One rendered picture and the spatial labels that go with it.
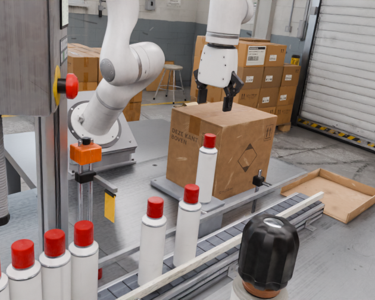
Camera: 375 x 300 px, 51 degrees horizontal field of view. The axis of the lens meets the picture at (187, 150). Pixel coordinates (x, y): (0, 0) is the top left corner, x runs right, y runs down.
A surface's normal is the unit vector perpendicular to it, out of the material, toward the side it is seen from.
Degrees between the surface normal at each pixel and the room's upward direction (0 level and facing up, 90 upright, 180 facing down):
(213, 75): 89
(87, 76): 91
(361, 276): 0
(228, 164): 90
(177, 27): 90
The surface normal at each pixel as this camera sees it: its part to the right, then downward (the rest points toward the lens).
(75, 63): 0.62, 0.36
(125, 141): 0.51, -0.49
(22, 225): 0.10, -0.94
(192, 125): -0.72, 0.17
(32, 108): 0.17, 0.36
